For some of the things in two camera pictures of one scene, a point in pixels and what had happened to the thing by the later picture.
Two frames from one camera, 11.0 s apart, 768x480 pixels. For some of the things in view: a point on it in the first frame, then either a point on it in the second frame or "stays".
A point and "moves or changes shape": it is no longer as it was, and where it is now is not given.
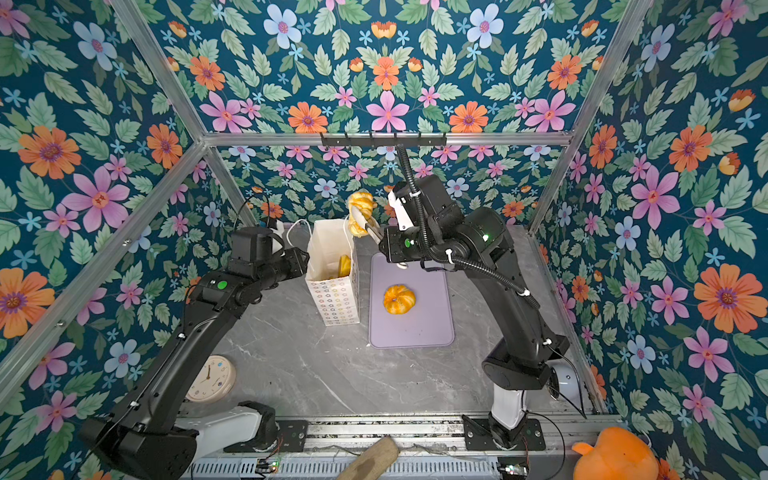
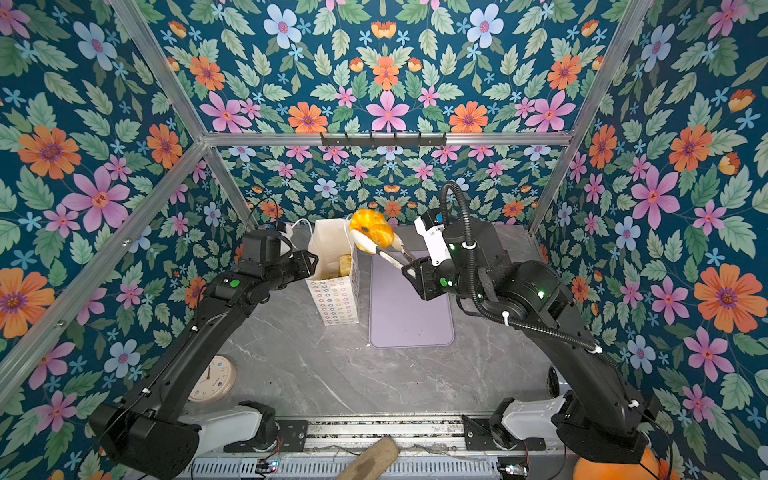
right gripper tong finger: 372,221 to 398,244
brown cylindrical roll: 375,463 stays
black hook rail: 372,141 stays
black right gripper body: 408,246 to 437,281
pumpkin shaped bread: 398,299 moves or changes shape
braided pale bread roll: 365,202 to 345,265
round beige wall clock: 215,382 stays
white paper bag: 332,272 stays
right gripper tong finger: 373,234 to 368,245
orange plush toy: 617,454 stays
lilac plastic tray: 430,324 stays
